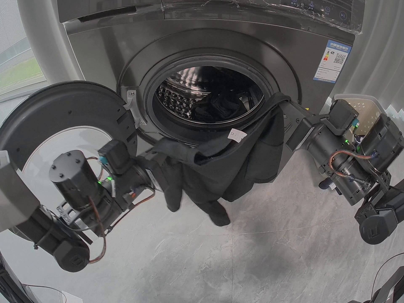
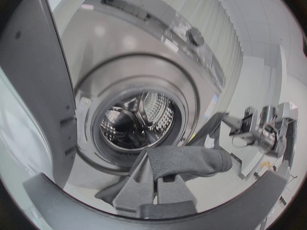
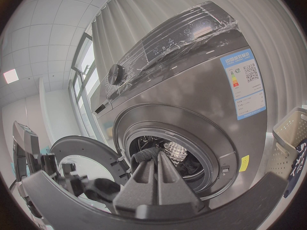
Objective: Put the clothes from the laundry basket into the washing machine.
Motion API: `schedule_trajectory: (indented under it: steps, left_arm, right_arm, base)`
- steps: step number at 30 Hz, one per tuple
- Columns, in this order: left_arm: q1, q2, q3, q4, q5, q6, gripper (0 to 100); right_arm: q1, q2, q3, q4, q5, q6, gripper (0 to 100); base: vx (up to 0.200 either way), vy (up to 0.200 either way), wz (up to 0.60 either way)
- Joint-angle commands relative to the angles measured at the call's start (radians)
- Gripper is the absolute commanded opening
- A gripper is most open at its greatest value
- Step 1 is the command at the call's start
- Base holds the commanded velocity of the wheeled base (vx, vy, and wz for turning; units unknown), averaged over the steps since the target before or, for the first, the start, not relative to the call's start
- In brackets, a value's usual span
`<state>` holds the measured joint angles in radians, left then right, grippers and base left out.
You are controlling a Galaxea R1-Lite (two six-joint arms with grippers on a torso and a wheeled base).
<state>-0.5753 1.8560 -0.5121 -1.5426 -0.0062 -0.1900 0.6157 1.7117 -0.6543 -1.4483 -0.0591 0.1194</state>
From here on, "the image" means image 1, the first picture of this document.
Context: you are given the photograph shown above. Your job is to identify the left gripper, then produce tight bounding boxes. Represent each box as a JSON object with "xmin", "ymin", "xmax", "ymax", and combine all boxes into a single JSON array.
[{"xmin": 133, "ymin": 151, "xmax": 168, "ymax": 192}]

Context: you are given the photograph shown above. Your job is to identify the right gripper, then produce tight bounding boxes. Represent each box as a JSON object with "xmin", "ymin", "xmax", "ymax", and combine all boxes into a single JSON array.
[{"xmin": 283, "ymin": 102, "xmax": 344, "ymax": 170}]

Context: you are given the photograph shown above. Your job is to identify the black garment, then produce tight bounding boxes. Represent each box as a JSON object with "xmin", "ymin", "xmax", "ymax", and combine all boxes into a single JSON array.
[{"xmin": 151, "ymin": 92, "xmax": 293, "ymax": 227}]

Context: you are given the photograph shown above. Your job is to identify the cream laundry basket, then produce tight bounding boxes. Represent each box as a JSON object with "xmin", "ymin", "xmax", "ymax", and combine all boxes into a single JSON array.
[{"xmin": 328, "ymin": 93, "xmax": 399, "ymax": 138}]

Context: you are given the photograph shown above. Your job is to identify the heap of dark clothes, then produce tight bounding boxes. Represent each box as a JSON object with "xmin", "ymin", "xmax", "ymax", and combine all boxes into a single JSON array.
[{"xmin": 191, "ymin": 64, "xmax": 254, "ymax": 123}]

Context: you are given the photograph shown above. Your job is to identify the grey washing machine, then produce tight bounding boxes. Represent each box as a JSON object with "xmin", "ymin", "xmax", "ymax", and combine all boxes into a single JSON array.
[{"xmin": 56, "ymin": 0, "xmax": 366, "ymax": 184}]

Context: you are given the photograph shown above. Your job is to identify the washing machine door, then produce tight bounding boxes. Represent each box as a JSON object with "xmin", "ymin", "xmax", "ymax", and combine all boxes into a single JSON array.
[{"xmin": 0, "ymin": 81, "xmax": 139, "ymax": 237}]

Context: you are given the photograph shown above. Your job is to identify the white curtain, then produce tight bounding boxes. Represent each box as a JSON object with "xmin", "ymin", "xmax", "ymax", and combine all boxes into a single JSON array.
[{"xmin": 344, "ymin": 0, "xmax": 404, "ymax": 117}]

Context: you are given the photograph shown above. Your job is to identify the window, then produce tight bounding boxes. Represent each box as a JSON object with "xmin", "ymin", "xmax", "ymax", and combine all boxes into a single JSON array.
[{"xmin": 0, "ymin": 0, "xmax": 48, "ymax": 98}]

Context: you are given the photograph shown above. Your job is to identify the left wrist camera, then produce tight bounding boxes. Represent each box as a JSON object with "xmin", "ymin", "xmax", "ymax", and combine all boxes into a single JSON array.
[{"xmin": 97, "ymin": 140, "xmax": 134, "ymax": 175}]

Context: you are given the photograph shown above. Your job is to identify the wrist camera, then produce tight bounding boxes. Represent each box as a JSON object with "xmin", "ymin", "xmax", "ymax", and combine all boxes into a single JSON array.
[
  {"xmin": 321, "ymin": 99, "xmax": 360, "ymax": 136},
  {"xmin": 97, "ymin": 140, "xmax": 134, "ymax": 175}
]

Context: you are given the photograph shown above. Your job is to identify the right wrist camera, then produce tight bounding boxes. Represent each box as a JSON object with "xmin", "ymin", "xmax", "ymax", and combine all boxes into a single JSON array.
[{"xmin": 321, "ymin": 99, "xmax": 360, "ymax": 136}]

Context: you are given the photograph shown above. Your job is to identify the black cable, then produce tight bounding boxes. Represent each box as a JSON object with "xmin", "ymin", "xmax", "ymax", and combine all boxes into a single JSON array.
[{"xmin": 368, "ymin": 253, "xmax": 404, "ymax": 303}]

